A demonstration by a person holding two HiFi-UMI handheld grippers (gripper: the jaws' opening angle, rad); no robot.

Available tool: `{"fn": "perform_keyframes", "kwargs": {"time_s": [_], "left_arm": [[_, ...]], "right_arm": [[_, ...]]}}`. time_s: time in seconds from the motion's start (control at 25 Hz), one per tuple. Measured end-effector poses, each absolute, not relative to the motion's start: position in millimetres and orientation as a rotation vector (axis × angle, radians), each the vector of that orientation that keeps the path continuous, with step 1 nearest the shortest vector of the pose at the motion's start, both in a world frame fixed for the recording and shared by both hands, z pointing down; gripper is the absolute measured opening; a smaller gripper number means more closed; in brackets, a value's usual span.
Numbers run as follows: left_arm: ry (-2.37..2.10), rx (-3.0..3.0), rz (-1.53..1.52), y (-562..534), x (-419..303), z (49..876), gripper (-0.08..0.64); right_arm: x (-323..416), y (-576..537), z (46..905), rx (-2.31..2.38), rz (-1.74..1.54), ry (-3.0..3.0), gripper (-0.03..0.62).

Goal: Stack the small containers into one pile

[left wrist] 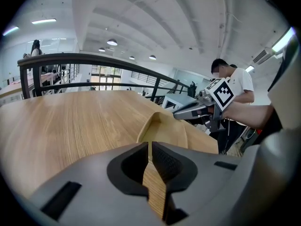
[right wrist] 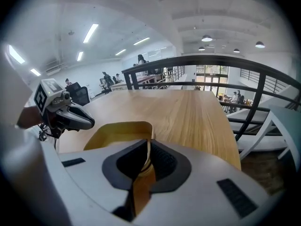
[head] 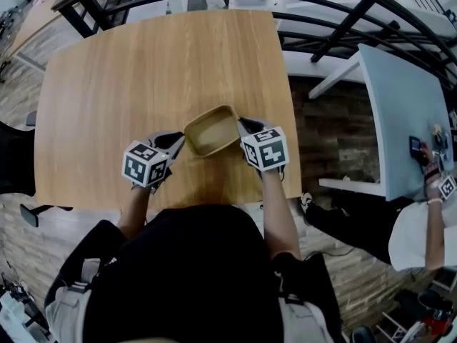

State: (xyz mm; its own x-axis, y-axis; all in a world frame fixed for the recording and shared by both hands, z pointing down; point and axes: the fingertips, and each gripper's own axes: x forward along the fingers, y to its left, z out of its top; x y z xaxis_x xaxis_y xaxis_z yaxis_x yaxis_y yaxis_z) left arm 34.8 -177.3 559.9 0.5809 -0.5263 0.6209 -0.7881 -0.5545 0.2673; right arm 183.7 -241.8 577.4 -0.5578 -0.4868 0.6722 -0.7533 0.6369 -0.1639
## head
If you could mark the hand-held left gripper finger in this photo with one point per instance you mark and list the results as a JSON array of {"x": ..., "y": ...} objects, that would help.
[
  {"x": 168, "y": 139},
  {"x": 178, "y": 150}
]

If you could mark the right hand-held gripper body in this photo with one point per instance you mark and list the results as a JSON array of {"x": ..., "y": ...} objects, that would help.
[{"x": 267, "y": 152}]

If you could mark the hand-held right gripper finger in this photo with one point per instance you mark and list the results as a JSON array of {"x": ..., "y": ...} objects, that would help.
[
  {"x": 244, "y": 132},
  {"x": 260, "y": 124}
]

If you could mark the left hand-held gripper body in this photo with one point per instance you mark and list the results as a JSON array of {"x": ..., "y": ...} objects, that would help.
[{"x": 139, "y": 166}]

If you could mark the beige tray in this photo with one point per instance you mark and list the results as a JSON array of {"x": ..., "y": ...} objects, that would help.
[{"x": 210, "y": 134}]

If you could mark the person's right forearm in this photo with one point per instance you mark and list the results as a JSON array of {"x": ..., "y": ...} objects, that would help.
[{"x": 280, "y": 216}]

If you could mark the person's left forearm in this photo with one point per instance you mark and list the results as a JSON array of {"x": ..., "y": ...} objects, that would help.
[{"x": 134, "y": 209}]

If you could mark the person's black top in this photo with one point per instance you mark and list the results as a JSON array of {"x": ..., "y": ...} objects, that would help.
[{"x": 185, "y": 270}]

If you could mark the black mesh office chair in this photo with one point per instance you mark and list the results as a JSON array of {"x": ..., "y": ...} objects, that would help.
[{"x": 14, "y": 155}]

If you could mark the light blue table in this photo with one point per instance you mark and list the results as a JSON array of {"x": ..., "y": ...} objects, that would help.
[{"x": 400, "y": 113}]

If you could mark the black handheld device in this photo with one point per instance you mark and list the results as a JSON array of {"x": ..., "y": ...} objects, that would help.
[{"x": 414, "y": 145}]

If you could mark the person's grey harness vest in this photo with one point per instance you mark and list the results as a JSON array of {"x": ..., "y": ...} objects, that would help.
[{"x": 68, "y": 313}]

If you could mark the wooden table with white legs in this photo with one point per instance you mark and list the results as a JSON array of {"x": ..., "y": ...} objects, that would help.
[{"x": 35, "y": 30}]

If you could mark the small yellowish object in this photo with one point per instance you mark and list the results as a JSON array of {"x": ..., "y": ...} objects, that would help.
[{"x": 437, "y": 130}]

